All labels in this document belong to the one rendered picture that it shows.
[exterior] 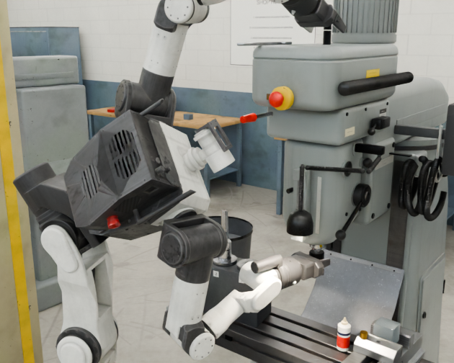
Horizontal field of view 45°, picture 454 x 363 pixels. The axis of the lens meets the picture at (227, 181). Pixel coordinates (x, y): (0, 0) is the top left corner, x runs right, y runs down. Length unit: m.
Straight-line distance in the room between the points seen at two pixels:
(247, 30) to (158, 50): 5.42
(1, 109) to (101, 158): 1.53
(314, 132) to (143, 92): 0.48
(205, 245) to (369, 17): 0.85
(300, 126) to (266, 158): 5.35
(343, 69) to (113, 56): 7.28
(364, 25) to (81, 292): 1.14
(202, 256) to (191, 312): 0.16
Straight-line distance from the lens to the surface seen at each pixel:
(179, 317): 1.42
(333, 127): 1.47
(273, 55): 1.43
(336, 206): 1.58
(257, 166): 6.97
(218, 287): 1.93
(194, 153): 1.43
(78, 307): 1.68
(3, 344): 3.19
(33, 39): 8.90
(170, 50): 1.49
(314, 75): 1.38
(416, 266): 2.08
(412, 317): 2.16
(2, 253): 3.00
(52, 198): 1.57
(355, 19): 1.74
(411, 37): 5.95
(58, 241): 1.58
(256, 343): 1.86
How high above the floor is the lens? 1.92
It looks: 15 degrees down
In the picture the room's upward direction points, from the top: straight up
